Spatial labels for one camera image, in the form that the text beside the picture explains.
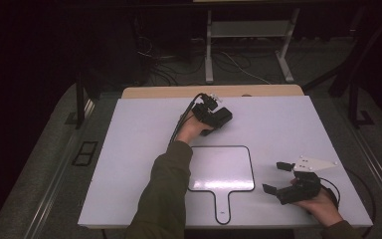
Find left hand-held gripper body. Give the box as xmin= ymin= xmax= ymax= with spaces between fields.
xmin=192 ymin=93 xmax=223 ymax=125

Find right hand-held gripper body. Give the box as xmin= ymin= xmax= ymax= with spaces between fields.
xmin=276 ymin=154 xmax=338 ymax=205

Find white paddle whiteboard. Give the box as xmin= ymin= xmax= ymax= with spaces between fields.
xmin=186 ymin=144 xmax=256 ymax=226

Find person's left hand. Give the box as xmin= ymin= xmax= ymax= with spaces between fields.
xmin=175 ymin=113 xmax=215 ymax=145

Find person's right hand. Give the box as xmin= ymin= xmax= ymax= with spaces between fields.
xmin=290 ymin=191 xmax=344 ymax=228

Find wooden table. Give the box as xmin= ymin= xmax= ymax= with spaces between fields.
xmin=121 ymin=84 xmax=305 ymax=100

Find white metal stand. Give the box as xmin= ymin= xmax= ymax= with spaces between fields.
xmin=204 ymin=8 xmax=301 ymax=84

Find large white table board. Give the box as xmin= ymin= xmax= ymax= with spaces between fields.
xmin=78 ymin=95 xmax=374 ymax=230

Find black slanted stand leg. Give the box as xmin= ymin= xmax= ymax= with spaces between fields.
xmin=301 ymin=8 xmax=382 ymax=98

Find black upright stand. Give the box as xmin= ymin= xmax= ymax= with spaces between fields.
xmin=75 ymin=73 xmax=96 ymax=130

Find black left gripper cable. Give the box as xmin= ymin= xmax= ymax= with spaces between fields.
xmin=168 ymin=93 xmax=204 ymax=145

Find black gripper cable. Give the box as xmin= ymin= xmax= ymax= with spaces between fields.
xmin=168 ymin=93 xmax=204 ymax=145
xmin=318 ymin=167 xmax=378 ymax=239

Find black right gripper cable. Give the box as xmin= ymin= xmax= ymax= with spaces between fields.
xmin=318 ymin=167 xmax=378 ymax=239

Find white floor cable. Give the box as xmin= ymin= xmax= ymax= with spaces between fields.
xmin=218 ymin=49 xmax=274 ymax=85

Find black floor cables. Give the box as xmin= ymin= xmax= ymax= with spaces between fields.
xmin=135 ymin=33 xmax=210 ymax=86

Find aluminium rail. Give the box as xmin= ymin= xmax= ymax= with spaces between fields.
xmin=336 ymin=99 xmax=382 ymax=215
xmin=23 ymin=99 xmax=96 ymax=239

